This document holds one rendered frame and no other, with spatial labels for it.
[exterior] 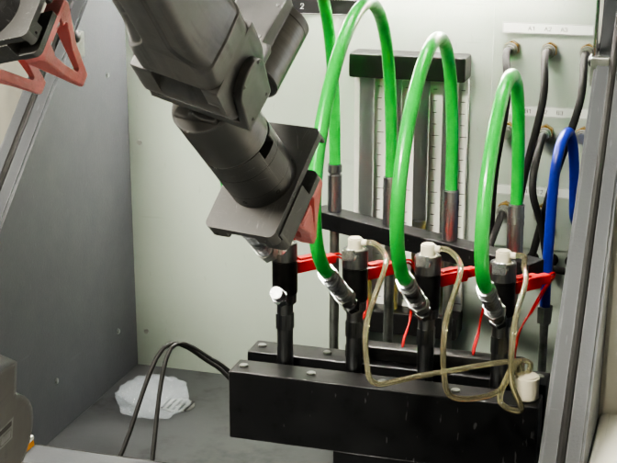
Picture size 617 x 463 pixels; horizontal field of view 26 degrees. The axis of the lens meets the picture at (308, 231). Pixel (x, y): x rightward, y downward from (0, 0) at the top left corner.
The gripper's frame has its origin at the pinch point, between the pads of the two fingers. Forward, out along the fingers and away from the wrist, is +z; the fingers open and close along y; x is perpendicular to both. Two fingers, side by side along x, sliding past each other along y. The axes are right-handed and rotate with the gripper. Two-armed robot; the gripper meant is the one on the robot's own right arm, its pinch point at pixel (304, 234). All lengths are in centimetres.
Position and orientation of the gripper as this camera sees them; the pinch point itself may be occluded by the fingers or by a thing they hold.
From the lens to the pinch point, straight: 112.8
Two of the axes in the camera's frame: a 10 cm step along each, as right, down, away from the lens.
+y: 3.7, -8.5, 3.8
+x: -8.6, -1.5, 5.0
